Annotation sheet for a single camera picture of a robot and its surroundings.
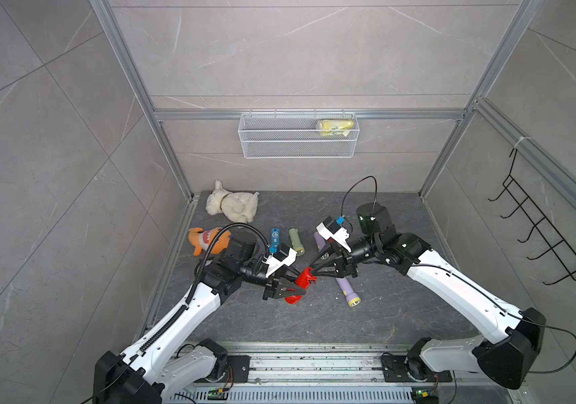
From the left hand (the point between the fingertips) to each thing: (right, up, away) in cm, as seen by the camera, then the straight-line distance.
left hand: (305, 284), depth 64 cm
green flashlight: (-2, +7, +35) cm, 35 cm away
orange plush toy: (-39, +8, +31) cm, 50 cm away
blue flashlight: (-11, +8, +36) cm, 39 cm away
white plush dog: (-26, +21, +39) cm, 52 cm away
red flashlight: (0, +3, -5) cm, 5 cm away
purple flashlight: (+17, -11, +21) cm, 29 cm away
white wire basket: (-3, +50, +37) cm, 63 cm away
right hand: (+2, +4, -3) cm, 6 cm away
